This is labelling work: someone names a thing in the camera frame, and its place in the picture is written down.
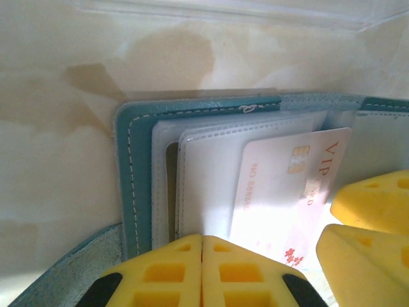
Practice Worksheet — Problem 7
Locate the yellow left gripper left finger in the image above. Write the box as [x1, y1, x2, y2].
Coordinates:
[83, 233, 203, 307]

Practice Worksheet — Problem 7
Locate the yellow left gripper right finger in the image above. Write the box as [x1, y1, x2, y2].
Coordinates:
[201, 235, 328, 307]

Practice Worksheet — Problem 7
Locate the white VIP credit card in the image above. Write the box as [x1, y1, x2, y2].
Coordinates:
[228, 127, 353, 276]

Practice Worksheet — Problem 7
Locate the teal leather card holder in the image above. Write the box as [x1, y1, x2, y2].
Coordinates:
[6, 91, 409, 307]

